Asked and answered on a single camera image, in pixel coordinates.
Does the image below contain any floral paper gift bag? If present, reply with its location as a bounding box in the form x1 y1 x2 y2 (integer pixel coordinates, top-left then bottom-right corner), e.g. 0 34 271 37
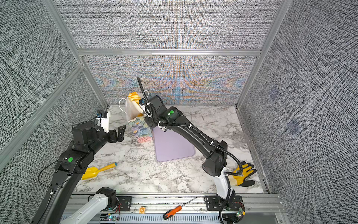
118 93 153 144

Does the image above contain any twisted braid bread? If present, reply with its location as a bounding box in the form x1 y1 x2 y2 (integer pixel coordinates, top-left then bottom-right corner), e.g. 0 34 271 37
128 92 143 113

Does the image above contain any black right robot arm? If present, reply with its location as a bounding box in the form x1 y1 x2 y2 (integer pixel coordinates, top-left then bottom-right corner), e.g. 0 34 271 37
137 78 243 207

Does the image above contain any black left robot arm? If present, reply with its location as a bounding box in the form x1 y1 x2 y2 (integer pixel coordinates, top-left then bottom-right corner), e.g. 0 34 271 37
31 121 126 224

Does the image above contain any lilac plastic tray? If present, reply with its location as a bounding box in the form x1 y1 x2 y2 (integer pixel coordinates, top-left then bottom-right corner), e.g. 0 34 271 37
153 127 195 162

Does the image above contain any yellow plastic scoop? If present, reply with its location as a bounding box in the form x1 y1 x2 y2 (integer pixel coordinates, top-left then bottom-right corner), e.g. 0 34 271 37
82 162 117 180

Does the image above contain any small orange tag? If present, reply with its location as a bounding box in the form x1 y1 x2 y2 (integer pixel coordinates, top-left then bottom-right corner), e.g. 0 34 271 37
139 206 146 214

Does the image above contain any yellow black work glove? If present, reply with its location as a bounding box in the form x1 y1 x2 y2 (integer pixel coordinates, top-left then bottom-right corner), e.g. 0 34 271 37
228 161 257 187

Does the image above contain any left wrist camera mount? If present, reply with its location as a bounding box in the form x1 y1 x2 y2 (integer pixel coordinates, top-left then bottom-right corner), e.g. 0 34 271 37
95 110 111 133

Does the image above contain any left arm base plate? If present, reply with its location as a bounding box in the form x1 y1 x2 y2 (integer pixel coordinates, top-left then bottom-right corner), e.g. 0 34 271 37
112 196 133 212

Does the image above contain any orange handled screwdriver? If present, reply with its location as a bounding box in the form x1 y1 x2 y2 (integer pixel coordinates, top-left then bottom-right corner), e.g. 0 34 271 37
163 197 197 220

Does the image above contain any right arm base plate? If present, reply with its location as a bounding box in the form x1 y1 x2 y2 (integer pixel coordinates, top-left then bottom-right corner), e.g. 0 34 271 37
205 194 247 212

